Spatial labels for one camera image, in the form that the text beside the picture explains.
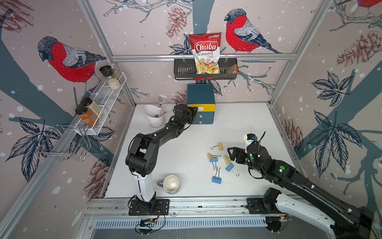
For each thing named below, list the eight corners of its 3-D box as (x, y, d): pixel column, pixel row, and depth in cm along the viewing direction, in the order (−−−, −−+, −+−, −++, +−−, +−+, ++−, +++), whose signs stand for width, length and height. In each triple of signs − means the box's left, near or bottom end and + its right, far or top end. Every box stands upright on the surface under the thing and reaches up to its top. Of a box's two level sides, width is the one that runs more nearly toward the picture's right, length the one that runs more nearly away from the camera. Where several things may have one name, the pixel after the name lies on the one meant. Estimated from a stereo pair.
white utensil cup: (147, 130, 108) (140, 117, 96) (150, 118, 115) (144, 104, 104) (164, 130, 108) (160, 117, 96) (166, 118, 115) (162, 104, 104)
